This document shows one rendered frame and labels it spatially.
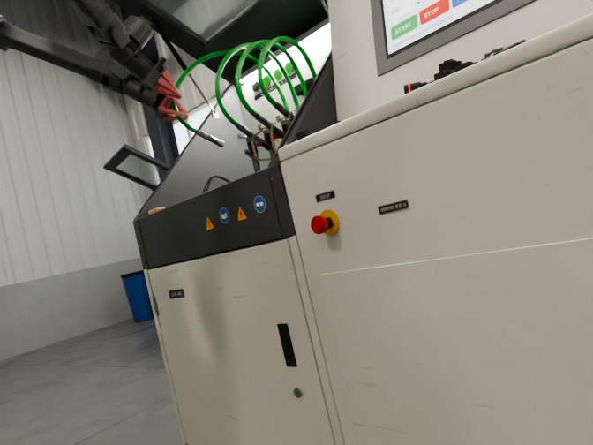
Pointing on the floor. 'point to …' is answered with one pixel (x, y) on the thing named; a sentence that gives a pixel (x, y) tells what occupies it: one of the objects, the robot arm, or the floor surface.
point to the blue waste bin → (138, 296)
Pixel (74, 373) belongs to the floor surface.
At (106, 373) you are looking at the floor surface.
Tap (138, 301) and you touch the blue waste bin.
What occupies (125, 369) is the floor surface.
